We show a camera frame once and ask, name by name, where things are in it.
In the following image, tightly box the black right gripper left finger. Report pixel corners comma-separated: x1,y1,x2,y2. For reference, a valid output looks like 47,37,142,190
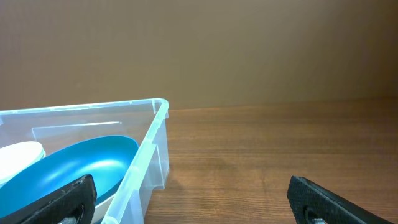
1,175,97,224

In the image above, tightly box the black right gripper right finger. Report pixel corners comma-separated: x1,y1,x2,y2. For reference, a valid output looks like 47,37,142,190
287,176,392,224

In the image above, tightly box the dark blue plate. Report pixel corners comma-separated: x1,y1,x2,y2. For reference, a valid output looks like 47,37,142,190
1,136,139,218

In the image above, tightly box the light blue bowl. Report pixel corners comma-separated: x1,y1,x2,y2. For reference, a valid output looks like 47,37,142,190
1,141,46,187

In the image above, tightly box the clear plastic storage container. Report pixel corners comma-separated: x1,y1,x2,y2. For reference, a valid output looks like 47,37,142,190
1,98,169,224

